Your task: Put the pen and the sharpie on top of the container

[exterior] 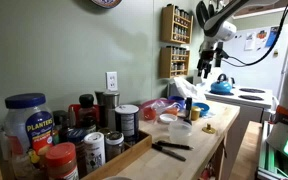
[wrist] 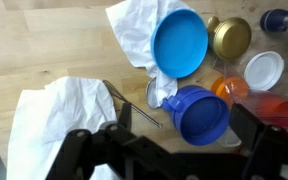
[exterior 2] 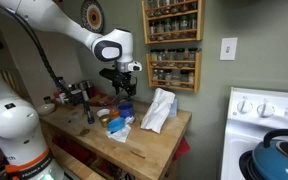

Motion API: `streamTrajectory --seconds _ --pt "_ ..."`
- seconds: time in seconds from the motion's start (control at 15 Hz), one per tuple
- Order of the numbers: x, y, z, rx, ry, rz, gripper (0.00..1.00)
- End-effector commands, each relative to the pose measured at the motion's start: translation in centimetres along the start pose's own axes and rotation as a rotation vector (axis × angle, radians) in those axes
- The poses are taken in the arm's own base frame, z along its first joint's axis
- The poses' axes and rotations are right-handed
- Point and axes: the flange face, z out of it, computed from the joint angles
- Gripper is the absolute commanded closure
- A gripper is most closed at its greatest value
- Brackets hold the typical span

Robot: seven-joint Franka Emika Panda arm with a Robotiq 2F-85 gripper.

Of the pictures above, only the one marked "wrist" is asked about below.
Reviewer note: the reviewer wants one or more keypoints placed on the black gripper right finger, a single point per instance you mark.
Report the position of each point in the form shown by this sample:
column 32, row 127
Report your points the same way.
column 247, row 128

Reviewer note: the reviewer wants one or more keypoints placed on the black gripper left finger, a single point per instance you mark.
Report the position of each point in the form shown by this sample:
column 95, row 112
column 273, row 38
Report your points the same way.
column 125, row 115

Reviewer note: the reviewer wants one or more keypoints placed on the clear plastic cup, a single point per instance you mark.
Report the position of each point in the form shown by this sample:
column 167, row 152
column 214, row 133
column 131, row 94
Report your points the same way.
column 229, row 140

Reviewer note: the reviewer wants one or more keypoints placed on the metal spoon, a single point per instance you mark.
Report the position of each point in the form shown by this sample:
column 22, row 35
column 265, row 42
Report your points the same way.
column 149, row 95

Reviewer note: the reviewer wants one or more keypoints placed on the orange plastic cup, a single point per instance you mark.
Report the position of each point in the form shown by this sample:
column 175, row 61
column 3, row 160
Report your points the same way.
column 224, row 90

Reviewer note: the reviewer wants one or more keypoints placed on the dark blue plastic cup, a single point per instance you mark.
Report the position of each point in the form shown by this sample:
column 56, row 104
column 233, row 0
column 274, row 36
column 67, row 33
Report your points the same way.
column 200, row 116

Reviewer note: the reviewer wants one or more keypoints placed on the large crumpled white paper towel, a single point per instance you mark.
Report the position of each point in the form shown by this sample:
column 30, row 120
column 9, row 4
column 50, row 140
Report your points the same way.
column 60, row 116

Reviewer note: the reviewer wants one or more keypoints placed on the small crumpled white cloth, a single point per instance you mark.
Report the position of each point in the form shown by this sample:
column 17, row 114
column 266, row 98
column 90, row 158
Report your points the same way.
column 130, row 30

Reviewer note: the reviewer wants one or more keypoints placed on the light blue round lid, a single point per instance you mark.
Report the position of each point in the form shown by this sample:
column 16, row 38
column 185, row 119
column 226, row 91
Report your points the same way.
column 180, row 43

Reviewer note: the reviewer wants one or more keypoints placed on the gold metal cup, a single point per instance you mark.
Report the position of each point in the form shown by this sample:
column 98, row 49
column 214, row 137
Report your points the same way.
column 232, row 38

